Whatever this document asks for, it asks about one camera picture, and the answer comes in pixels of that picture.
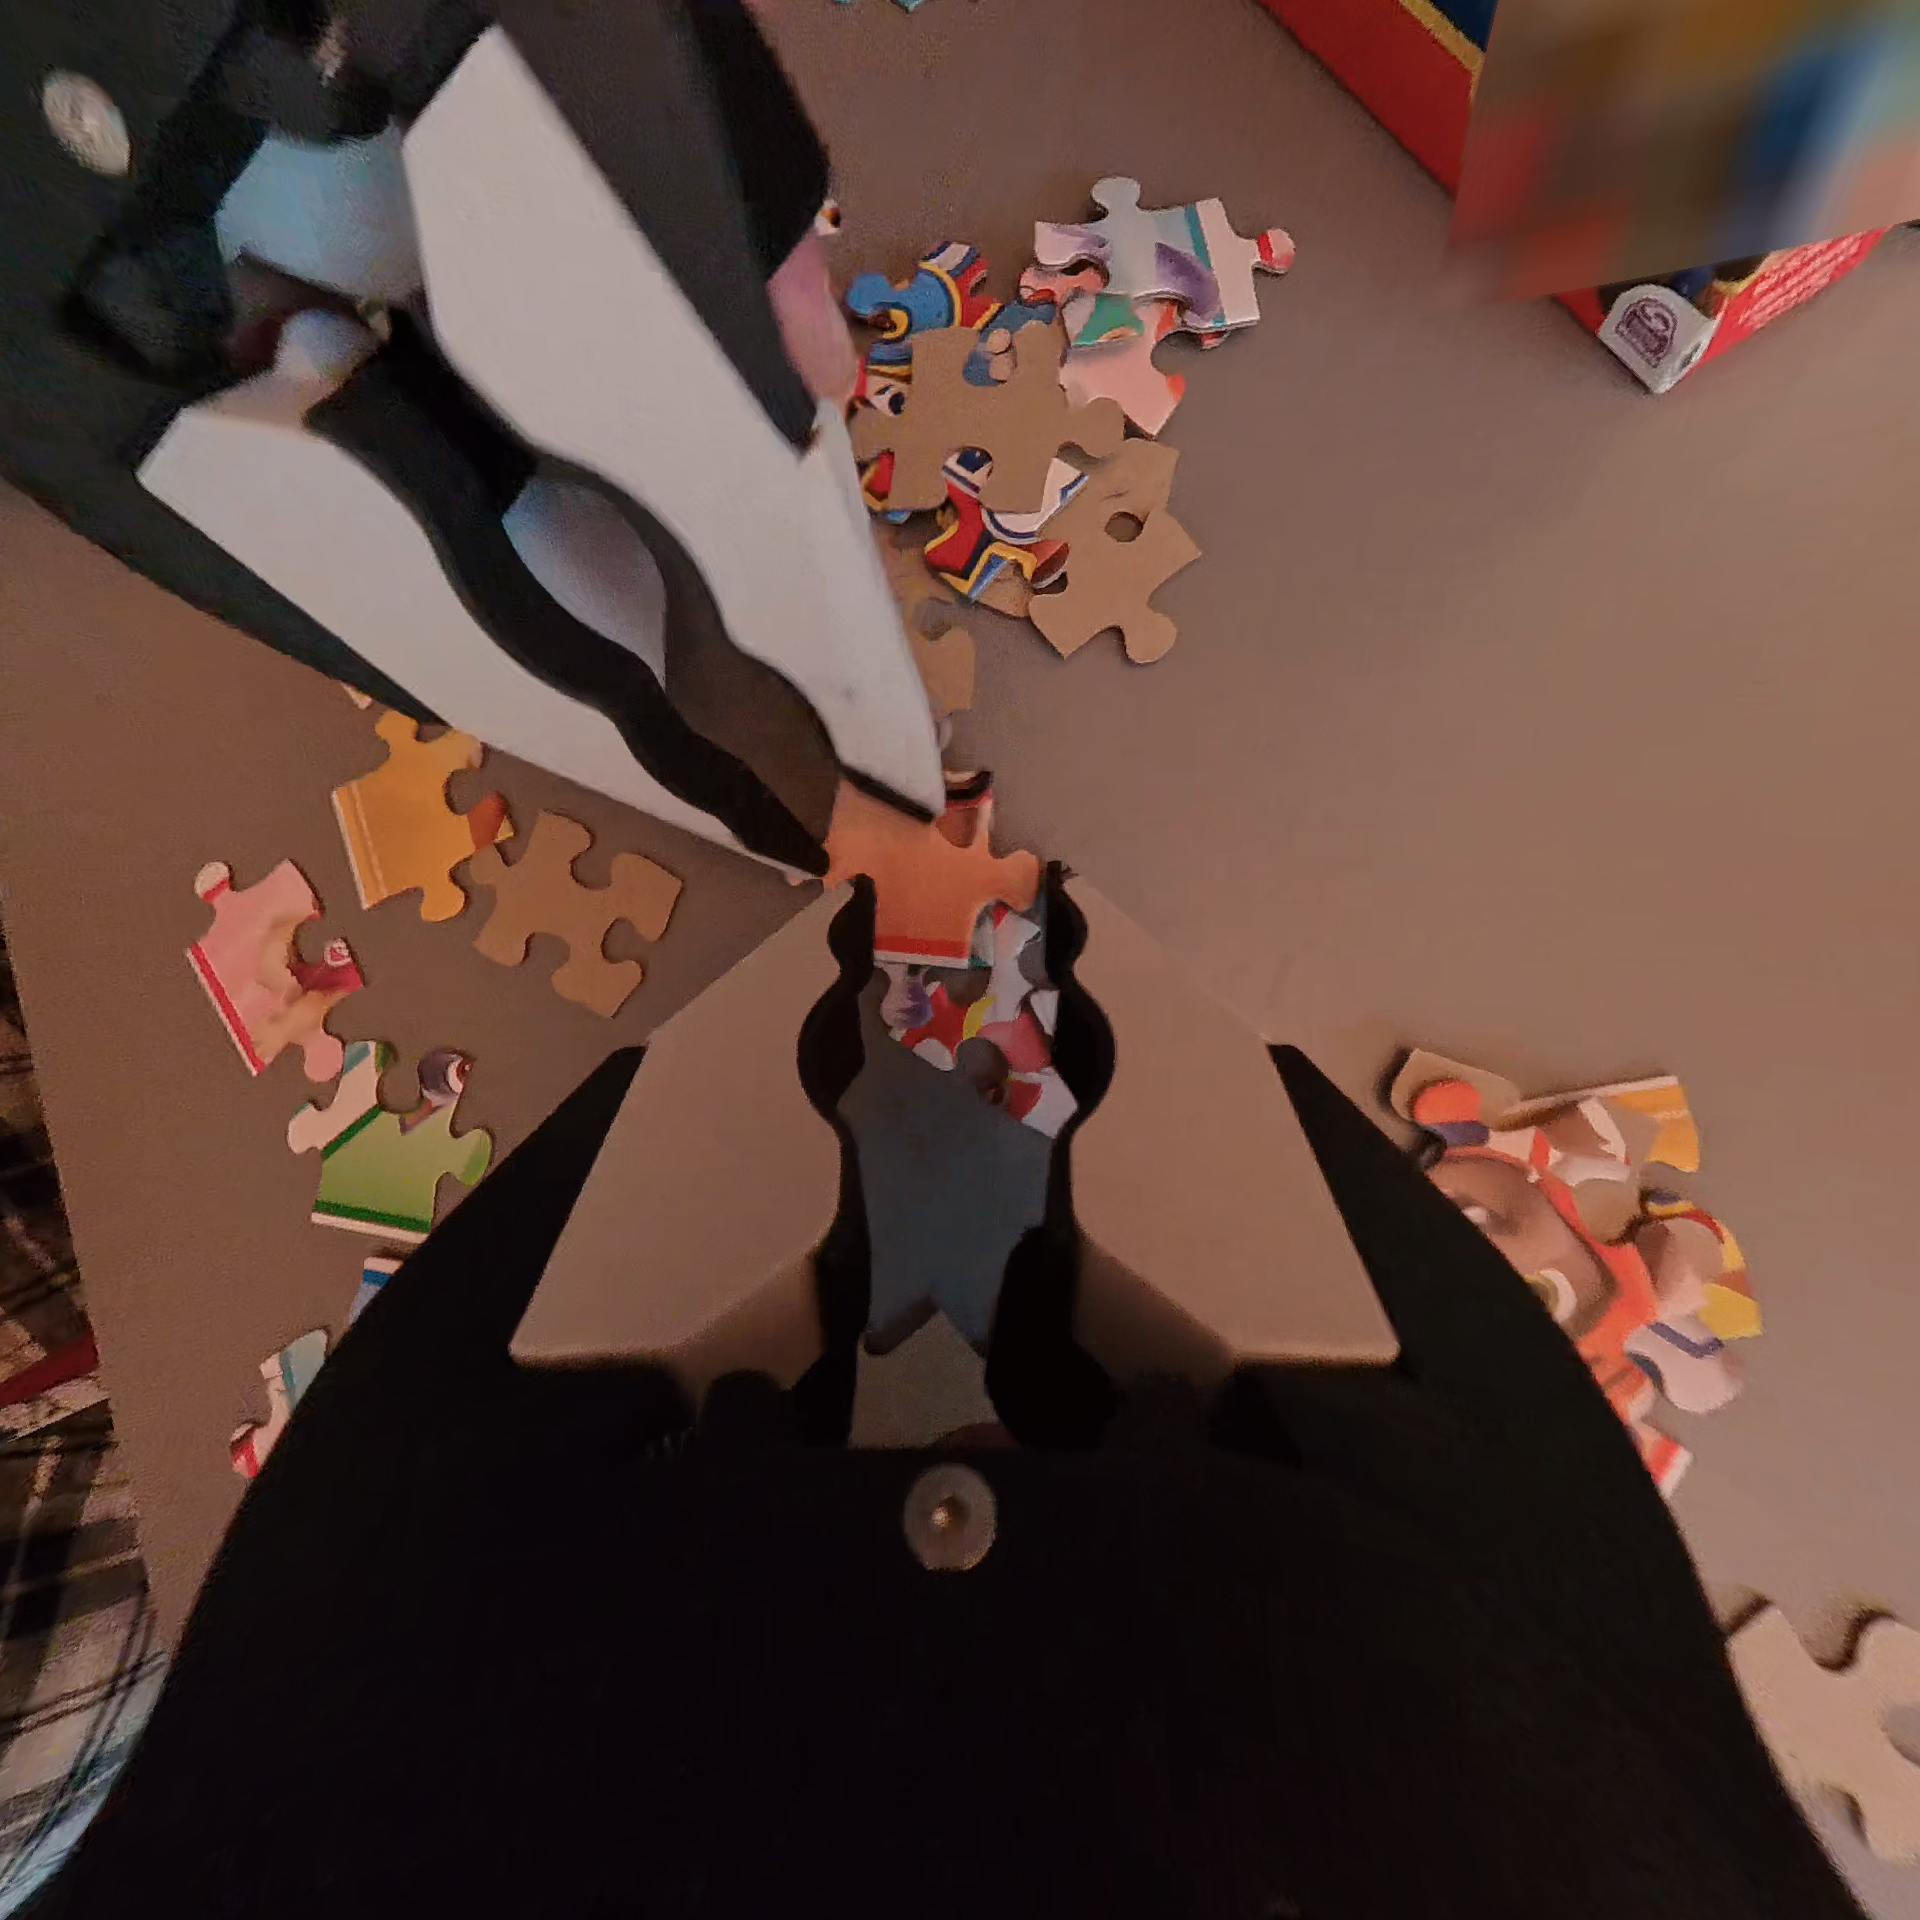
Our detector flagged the light green edge puzzle piece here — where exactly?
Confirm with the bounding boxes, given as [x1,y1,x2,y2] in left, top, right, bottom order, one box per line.
[285,1038,499,1241]

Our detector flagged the person's left hand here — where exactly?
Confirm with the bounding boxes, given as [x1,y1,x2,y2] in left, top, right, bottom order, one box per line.
[768,224,865,414]

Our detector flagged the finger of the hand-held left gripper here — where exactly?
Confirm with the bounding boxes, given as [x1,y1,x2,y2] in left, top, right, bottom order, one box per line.
[217,24,950,823]
[134,314,834,883]

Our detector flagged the pink puzzle piece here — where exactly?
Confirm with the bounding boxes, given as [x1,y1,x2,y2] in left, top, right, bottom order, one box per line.
[185,857,366,1086]

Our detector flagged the colourful cardboard puzzle box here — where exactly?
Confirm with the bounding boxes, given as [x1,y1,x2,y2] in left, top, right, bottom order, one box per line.
[1261,0,1920,396]

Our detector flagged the small heap of puzzle pieces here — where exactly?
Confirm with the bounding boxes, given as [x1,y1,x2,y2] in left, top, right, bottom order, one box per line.
[844,173,1301,722]

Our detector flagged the red dog face puzzle piece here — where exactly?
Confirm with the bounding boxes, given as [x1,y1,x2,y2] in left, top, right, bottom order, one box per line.
[1387,1045,1767,1502]

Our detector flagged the teal corner puzzle piece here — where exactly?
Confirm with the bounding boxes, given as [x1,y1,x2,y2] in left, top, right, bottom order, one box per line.
[228,1326,332,1481]

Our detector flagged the plain orange puzzle piece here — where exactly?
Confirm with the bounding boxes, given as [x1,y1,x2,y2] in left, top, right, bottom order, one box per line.
[330,703,516,924]

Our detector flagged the person's plaid shirt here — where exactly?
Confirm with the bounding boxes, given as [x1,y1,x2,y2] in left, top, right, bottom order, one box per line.
[0,899,169,1878]

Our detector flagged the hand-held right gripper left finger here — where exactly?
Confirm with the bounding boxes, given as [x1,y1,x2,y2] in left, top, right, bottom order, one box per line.
[511,874,880,1449]

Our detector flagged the red white colourful puzzle piece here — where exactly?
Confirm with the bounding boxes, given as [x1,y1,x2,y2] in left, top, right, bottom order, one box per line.
[877,899,1087,1145]

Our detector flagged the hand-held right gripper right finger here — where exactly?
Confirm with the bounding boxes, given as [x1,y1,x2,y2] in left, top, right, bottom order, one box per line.
[982,861,1405,1449]

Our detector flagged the plain brown puzzle piece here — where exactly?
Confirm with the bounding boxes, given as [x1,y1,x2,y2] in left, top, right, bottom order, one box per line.
[469,810,686,1021]

